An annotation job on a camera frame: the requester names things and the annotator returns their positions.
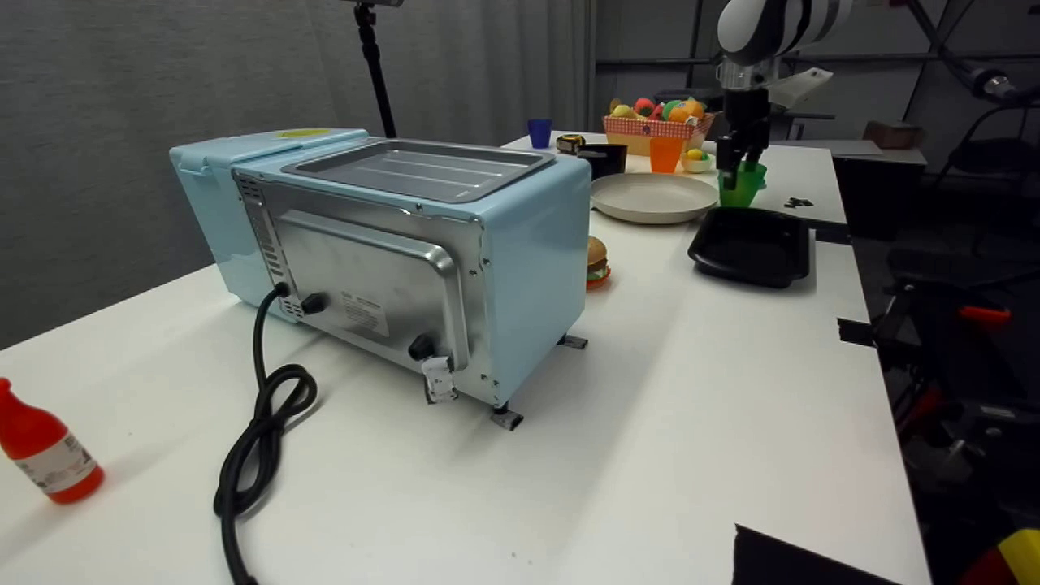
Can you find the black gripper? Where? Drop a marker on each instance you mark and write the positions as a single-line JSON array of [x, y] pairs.
[[749, 116]]

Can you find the green plastic cup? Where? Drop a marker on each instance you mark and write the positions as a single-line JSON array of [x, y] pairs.
[[741, 189]]

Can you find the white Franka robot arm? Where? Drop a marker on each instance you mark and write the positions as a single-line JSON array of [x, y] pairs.
[[775, 28]]

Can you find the orange plastic cup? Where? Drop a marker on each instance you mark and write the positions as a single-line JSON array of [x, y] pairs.
[[668, 150]]

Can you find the beige round plate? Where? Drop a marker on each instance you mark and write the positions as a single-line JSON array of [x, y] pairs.
[[654, 199]]

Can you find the small blue cup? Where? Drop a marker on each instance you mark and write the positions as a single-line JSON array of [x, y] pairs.
[[539, 133]]

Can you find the black ridged tray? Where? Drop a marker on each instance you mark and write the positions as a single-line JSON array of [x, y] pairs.
[[750, 248]]

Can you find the toy fruit basket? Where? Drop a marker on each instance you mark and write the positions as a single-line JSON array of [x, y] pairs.
[[650, 118]]

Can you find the cardboard box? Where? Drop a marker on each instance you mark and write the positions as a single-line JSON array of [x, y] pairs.
[[896, 133]]

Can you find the yellow black tape measure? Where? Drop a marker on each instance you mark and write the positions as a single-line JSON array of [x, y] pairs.
[[568, 142]]

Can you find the toy burger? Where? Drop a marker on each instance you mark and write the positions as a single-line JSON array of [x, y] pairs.
[[594, 263]]

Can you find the black chair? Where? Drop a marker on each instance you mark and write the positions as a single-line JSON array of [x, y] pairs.
[[992, 163]]

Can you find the light blue toaster oven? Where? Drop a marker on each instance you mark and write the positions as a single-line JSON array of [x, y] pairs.
[[432, 239]]

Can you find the black tripod stand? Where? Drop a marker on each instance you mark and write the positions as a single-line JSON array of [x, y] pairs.
[[375, 67]]

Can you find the red bottle with label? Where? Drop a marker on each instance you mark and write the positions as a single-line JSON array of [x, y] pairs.
[[50, 451]]

